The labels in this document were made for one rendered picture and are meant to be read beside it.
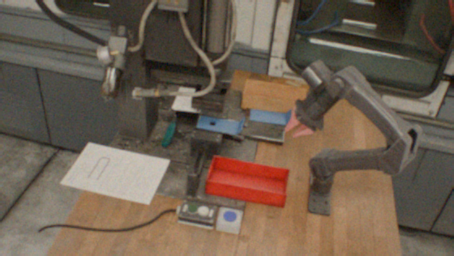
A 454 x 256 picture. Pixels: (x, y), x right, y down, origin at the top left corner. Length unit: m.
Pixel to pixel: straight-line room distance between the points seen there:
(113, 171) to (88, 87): 1.07
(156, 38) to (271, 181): 0.58
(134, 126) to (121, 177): 0.20
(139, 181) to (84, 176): 0.18
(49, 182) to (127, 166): 1.35
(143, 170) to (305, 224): 0.54
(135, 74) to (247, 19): 0.74
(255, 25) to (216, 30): 0.71
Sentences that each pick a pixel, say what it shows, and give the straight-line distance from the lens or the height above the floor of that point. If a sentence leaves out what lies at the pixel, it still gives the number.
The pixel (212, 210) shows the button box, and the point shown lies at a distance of 1.36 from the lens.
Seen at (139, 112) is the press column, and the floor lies 1.02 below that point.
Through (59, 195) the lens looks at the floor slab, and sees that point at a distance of 2.75.
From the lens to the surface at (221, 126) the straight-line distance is 1.56.
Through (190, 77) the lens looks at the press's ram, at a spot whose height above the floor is 1.18.
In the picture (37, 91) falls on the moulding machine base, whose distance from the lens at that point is 2.75.
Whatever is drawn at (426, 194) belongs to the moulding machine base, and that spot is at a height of 0.35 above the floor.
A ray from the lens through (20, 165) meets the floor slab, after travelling 3.00.
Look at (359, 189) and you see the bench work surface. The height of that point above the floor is 0.90.
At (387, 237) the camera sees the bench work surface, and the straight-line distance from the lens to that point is 1.46.
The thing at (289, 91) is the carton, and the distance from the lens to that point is 1.87.
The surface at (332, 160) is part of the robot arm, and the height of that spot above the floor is 1.07.
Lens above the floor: 1.94
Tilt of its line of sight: 38 degrees down
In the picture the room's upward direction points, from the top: 6 degrees clockwise
